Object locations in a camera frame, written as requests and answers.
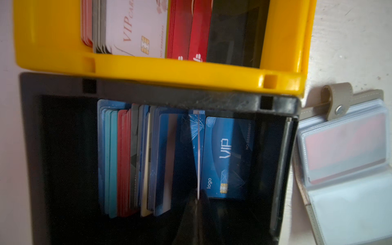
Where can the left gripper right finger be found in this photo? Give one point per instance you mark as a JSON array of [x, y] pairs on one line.
[[208, 230]]

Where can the blue VIP card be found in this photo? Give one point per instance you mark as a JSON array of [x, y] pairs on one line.
[[227, 157]]

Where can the black plastic bin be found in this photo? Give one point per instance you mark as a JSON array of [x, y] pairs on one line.
[[113, 162]]

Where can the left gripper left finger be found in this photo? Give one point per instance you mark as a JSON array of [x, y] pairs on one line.
[[188, 229]]

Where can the white VIP card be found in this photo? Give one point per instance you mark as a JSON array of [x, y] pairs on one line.
[[137, 28]]

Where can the grey leather card holder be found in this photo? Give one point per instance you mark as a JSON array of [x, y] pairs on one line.
[[343, 167]]

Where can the yellow plastic bin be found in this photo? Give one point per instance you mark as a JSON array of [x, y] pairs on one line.
[[47, 39]]

